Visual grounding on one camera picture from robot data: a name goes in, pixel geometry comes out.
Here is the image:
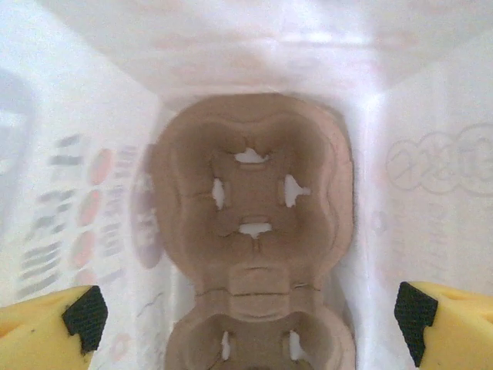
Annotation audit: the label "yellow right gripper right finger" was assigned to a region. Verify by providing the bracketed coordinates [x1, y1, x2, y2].
[394, 281, 493, 370]

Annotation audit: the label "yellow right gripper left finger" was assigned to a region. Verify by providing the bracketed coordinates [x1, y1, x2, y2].
[0, 284, 109, 370]

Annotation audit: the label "brown pulp cup carrier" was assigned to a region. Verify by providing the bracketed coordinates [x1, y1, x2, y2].
[148, 92, 357, 370]

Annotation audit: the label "white printed paper bag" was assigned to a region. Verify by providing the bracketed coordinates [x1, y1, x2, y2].
[0, 0, 493, 370]

